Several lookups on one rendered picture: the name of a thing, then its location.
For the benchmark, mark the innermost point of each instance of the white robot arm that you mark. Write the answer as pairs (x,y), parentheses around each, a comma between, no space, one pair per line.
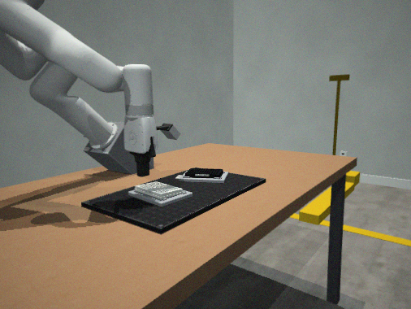
(43,40)

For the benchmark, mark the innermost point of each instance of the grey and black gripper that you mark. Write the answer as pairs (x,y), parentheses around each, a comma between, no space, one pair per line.
(140,136)

